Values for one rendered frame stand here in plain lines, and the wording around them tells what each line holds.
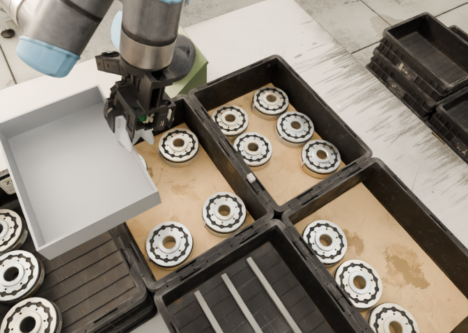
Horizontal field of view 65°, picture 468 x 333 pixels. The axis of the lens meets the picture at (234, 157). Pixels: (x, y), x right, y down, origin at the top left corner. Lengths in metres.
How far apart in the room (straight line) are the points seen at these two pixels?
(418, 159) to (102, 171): 0.96
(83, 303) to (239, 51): 0.98
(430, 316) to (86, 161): 0.78
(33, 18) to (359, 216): 0.78
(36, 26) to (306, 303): 0.71
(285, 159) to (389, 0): 2.40
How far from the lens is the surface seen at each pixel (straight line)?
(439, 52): 2.09
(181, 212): 0.90
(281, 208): 0.81
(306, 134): 1.01
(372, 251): 0.95
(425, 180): 1.27
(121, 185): 0.70
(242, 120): 1.00
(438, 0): 3.45
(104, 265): 0.88
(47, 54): 0.57
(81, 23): 0.56
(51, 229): 0.70
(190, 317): 0.83
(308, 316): 0.86
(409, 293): 0.95
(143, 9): 0.49
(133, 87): 0.59
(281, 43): 1.48
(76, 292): 0.88
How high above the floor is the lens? 1.65
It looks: 58 degrees down
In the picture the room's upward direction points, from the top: 8 degrees clockwise
